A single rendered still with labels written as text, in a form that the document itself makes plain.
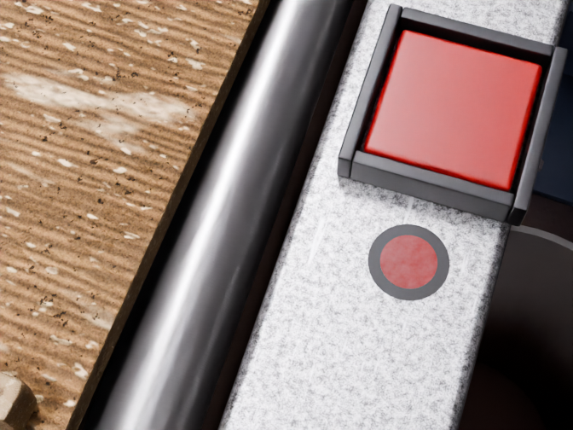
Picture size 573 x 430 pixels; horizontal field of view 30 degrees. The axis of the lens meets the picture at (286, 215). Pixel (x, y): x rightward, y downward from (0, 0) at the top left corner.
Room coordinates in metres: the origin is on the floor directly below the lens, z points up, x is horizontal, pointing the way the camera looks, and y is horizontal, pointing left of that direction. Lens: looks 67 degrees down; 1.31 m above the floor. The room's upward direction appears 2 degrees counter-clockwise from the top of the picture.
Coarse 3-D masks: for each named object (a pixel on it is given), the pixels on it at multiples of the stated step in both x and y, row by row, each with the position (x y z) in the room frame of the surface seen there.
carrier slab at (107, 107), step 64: (0, 0) 0.26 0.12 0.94; (64, 0) 0.26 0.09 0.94; (128, 0) 0.26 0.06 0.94; (192, 0) 0.26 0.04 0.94; (256, 0) 0.26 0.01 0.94; (0, 64) 0.23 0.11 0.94; (64, 64) 0.23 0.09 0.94; (128, 64) 0.23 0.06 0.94; (192, 64) 0.23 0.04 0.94; (0, 128) 0.20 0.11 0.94; (64, 128) 0.20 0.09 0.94; (128, 128) 0.20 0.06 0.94; (192, 128) 0.20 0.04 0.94; (0, 192) 0.17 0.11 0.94; (64, 192) 0.17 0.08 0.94; (128, 192) 0.17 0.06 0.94; (0, 256) 0.15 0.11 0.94; (64, 256) 0.15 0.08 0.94; (128, 256) 0.15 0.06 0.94; (0, 320) 0.12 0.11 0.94; (64, 320) 0.12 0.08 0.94; (64, 384) 0.10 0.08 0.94
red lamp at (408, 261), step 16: (400, 240) 0.16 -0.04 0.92; (416, 240) 0.16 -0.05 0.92; (384, 256) 0.15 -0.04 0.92; (400, 256) 0.15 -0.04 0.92; (416, 256) 0.15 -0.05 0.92; (432, 256) 0.15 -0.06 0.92; (384, 272) 0.14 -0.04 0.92; (400, 272) 0.14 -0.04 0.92; (416, 272) 0.14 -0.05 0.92; (432, 272) 0.14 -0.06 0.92
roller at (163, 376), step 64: (320, 0) 0.27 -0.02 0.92; (256, 64) 0.24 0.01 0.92; (320, 64) 0.24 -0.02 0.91; (256, 128) 0.21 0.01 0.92; (192, 192) 0.18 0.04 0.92; (256, 192) 0.18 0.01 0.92; (192, 256) 0.15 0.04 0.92; (256, 256) 0.16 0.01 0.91; (128, 320) 0.13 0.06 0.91; (192, 320) 0.13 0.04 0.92; (128, 384) 0.10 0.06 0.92; (192, 384) 0.10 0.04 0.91
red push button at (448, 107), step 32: (416, 32) 0.24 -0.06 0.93; (416, 64) 0.23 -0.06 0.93; (448, 64) 0.23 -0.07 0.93; (480, 64) 0.23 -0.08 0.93; (512, 64) 0.23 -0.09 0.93; (384, 96) 0.21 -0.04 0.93; (416, 96) 0.21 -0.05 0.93; (448, 96) 0.21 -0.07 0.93; (480, 96) 0.21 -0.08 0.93; (512, 96) 0.21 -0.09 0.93; (384, 128) 0.20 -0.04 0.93; (416, 128) 0.20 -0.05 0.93; (448, 128) 0.20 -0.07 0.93; (480, 128) 0.20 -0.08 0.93; (512, 128) 0.20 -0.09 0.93; (416, 160) 0.18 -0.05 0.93; (448, 160) 0.18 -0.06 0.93; (480, 160) 0.18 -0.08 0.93; (512, 160) 0.18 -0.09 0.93
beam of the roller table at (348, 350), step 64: (384, 0) 0.27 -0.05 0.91; (448, 0) 0.27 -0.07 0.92; (512, 0) 0.27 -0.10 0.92; (320, 192) 0.18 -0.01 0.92; (384, 192) 0.18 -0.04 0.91; (512, 192) 0.18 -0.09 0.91; (320, 256) 0.15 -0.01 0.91; (256, 320) 0.13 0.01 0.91; (320, 320) 0.13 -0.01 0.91; (384, 320) 0.12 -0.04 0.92; (448, 320) 0.12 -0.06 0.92; (256, 384) 0.10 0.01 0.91; (320, 384) 0.10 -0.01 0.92; (384, 384) 0.10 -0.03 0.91; (448, 384) 0.10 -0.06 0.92
